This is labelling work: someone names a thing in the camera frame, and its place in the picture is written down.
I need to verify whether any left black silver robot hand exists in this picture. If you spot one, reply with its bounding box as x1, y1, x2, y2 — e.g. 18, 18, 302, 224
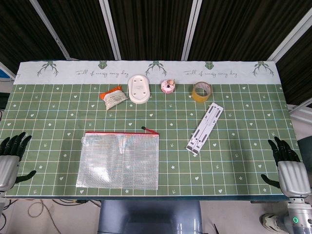
0, 132, 37, 192

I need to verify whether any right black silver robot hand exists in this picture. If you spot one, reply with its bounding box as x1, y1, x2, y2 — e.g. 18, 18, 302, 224
260, 136, 312, 198

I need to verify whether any clear mesh zipper pouch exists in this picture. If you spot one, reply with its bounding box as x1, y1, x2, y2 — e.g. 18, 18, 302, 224
75, 126, 160, 190

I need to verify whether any green checkered tablecloth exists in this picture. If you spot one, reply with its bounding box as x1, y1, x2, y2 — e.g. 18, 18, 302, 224
4, 59, 303, 198

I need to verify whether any white sneaker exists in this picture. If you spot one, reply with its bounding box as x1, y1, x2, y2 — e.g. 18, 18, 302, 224
259, 214, 290, 231

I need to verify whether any white folding laptop stand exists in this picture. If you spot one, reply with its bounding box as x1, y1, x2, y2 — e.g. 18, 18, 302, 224
186, 102, 224, 156

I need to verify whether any yellow tape roll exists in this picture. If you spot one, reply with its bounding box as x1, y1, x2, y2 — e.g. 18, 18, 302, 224
191, 81, 213, 103

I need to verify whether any grey robot torso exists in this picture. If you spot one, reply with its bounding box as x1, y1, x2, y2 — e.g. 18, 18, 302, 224
98, 200, 203, 234

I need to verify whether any white oval dish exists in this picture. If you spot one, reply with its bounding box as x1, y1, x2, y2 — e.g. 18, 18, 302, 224
127, 74, 151, 105

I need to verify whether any pink toy cake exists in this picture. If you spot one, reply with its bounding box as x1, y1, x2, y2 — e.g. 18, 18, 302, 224
160, 78, 176, 94

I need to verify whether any grey floor cable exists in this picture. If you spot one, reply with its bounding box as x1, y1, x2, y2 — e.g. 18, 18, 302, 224
27, 199, 60, 221

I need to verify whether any aluminium partition post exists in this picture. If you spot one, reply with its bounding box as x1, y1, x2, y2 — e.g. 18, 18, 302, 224
181, 0, 202, 60
29, 0, 74, 60
98, 0, 122, 60
267, 7, 312, 61

